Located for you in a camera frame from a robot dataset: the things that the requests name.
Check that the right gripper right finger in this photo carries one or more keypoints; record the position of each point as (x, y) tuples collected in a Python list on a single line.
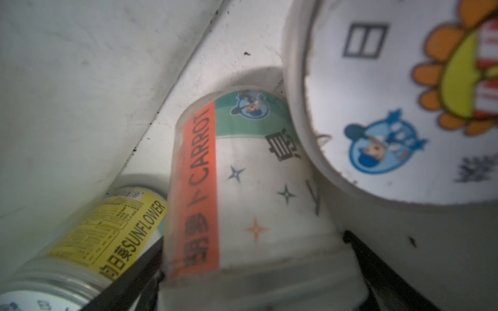
[(387, 290)]

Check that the sunflower label seed can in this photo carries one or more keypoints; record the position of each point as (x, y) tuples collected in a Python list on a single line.
[(93, 254)]

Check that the carrot label seed can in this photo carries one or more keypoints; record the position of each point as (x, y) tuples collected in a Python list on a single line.
[(248, 226)]

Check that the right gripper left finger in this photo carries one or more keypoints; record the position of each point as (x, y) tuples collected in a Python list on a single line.
[(137, 288)]

